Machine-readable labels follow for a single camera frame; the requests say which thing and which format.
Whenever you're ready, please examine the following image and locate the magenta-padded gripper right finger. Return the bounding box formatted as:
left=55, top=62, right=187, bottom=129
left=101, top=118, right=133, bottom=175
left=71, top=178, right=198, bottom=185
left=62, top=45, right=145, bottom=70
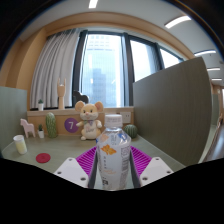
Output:
left=129, top=145, right=175, bottom=189

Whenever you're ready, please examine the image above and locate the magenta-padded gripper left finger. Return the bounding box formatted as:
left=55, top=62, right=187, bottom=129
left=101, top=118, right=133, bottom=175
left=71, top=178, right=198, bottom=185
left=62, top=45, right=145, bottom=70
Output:
left=53, top=147, right=100, bottom=190

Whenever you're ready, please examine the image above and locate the clear plastic water bottle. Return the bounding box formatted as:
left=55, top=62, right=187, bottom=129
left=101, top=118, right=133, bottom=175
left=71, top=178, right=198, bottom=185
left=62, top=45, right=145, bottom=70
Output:
left=95, top=114, right=133, bottom=192

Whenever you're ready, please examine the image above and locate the flat round red coaster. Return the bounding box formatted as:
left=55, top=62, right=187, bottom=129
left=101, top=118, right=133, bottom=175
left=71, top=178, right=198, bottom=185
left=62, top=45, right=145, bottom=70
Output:
left=35, top=152, right=52, bottom=164

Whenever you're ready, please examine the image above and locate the round green cactus ornament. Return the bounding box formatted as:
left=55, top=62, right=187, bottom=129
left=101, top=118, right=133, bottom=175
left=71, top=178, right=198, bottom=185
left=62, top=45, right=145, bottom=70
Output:
left=123, top=124, right=139, bottom=140

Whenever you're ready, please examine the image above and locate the round purple number sign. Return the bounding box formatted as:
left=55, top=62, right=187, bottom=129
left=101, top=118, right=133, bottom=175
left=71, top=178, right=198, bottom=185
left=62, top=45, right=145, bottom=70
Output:
left=63, top=117, right=80, bottom=134

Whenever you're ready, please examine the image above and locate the small plant in white pot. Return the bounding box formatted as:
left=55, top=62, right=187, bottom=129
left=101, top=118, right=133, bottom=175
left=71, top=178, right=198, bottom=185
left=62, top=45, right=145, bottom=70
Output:
left=36, top=123, right=46, bottom=139
left=37, top=98, right=45, bottom=112

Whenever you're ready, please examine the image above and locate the beige plush mouse toy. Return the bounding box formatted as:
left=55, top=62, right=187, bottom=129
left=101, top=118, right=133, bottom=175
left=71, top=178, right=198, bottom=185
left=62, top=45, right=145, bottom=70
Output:
left=74, top=100, right=105, bottom=141

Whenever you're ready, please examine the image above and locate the tall green cactus ornament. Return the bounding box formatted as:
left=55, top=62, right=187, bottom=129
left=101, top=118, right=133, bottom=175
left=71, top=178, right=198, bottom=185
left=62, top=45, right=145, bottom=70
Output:
left=45, top=112, right=58, bottom=139

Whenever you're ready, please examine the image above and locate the white plastic cup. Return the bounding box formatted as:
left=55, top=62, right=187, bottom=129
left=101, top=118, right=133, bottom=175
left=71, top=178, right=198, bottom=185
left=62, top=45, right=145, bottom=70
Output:
left=12, top=134, right=28, bottom=155

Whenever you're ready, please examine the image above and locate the pink horse figurine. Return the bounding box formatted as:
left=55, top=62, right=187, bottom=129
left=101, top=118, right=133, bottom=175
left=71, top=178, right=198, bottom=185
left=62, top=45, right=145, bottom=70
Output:
left=19, top=118, right=37, bottom=139

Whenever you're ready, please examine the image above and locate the grey-green desk partition panel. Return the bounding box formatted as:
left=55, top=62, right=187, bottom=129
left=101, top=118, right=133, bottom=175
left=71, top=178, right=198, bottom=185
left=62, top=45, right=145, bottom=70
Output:
left=132, top=56, right=213, bottom=167
left=0, top=85, right=28, bottom=153

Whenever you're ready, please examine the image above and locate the wooden hand model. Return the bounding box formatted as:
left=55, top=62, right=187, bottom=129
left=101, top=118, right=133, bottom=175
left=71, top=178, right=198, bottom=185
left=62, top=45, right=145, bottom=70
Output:
left=56, top=77, right=67, bottom=111

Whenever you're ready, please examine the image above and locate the light grey curtain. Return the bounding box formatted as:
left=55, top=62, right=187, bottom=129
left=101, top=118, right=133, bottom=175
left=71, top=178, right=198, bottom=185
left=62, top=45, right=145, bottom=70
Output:
left=29, top=29, right=81, bottom=110

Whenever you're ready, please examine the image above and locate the dark-framed window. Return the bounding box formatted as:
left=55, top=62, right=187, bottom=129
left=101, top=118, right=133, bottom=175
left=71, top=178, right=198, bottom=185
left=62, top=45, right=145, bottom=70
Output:
left=71, top=29, right=184, bottom=108

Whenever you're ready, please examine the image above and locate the group of ceiling lights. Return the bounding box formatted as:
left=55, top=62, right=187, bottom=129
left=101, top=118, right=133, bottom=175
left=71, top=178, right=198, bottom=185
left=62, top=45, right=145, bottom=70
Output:
left=88, top=0, right=223, bottom=82

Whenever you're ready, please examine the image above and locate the white wall socket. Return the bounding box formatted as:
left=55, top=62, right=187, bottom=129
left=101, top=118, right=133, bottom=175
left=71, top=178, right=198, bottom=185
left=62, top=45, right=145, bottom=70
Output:
left=120, top=111, right=132, bottom=124

